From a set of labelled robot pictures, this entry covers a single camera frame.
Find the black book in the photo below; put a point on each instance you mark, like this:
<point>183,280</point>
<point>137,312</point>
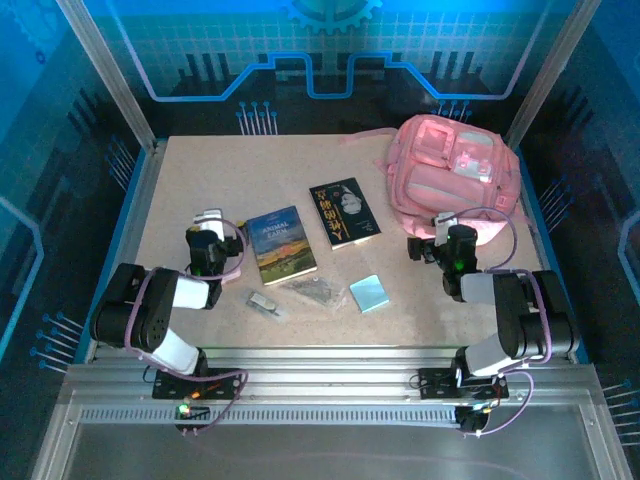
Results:
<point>345,212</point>

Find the aluminium front rail beam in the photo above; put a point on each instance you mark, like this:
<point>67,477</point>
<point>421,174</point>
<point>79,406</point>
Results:
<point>325,375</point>

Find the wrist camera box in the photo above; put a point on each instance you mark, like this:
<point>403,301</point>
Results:
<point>212,231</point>
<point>442,230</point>

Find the clear bag with white item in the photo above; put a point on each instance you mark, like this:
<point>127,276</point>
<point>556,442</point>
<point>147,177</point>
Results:
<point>260,301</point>

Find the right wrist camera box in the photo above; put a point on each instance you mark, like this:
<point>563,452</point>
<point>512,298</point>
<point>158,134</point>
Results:
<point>442,230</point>

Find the Animal Farm book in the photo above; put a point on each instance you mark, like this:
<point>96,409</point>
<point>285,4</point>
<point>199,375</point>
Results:
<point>282,245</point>

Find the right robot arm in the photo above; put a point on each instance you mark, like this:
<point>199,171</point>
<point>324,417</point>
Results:
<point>520,320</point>

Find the clear bag with dark clips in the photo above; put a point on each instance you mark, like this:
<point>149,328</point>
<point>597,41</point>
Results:
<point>315,295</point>

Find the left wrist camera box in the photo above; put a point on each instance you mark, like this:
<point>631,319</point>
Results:
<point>212,231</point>

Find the metal lower tray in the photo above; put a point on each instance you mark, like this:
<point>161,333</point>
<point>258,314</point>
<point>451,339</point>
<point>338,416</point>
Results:
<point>325,450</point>

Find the light blue sticky note pad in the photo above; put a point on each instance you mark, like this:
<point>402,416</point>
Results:
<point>369,294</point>

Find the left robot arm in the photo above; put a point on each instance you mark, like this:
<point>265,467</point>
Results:
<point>150,310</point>

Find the table side rail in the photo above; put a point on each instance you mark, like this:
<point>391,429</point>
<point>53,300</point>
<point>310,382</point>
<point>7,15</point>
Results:
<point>140,200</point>
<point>546,250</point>

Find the aluminium frame post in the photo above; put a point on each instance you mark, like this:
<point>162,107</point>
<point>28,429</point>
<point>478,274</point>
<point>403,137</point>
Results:
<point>550,75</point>
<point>109,75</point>

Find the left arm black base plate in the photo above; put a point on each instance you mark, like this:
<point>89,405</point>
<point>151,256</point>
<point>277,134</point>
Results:
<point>165,387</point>

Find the pink backpack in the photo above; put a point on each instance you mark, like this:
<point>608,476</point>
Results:
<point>440,180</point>

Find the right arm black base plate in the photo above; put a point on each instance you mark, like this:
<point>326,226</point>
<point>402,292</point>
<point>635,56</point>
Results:
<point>435,382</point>

